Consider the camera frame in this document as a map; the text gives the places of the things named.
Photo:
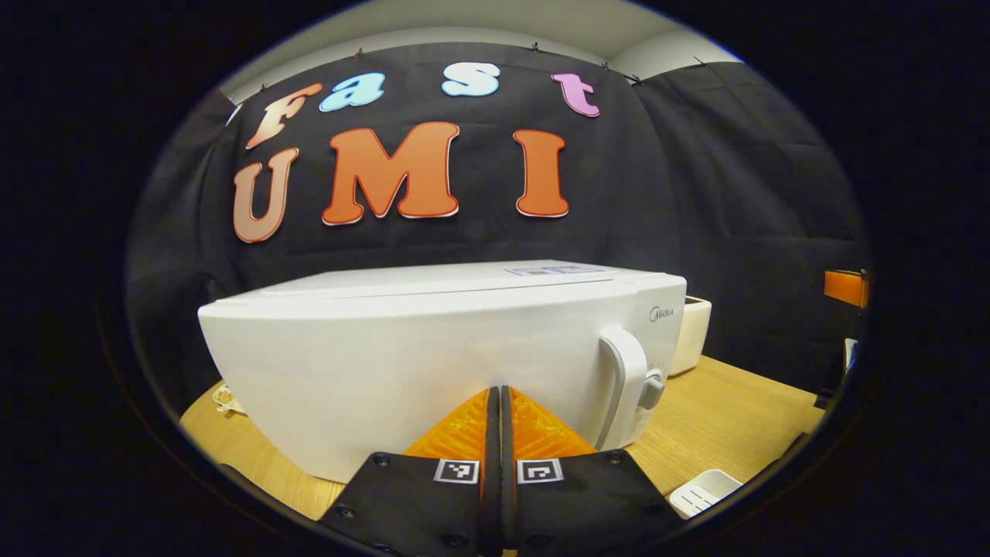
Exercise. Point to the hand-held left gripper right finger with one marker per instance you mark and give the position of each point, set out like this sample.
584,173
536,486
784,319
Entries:
588,503

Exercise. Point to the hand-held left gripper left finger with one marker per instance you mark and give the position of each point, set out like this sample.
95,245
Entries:
418,503

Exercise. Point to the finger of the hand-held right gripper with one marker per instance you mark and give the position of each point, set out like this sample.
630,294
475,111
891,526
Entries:
847,286

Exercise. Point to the white microwave oven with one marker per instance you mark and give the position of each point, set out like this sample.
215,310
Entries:
387,363

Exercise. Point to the white ribbed tray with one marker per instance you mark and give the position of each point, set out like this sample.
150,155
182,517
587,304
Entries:
708,491

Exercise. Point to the white toaster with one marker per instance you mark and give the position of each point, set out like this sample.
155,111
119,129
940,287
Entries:
694,333

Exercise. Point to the white divided dish of beans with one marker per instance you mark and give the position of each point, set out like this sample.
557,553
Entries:
227,398

